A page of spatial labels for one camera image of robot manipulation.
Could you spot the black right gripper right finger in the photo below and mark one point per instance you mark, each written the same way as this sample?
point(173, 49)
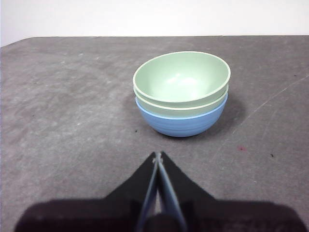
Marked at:
point(205, 212)

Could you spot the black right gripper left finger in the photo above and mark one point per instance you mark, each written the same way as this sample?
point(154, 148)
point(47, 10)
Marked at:
point(116, 210)

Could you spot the blue ribbed plastic bowl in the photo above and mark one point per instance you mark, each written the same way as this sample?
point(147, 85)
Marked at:
point(178, 126)

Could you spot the green ribbed plastic bowl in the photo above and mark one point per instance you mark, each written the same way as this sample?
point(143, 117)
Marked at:
point(164, 110)
point(181, 77)

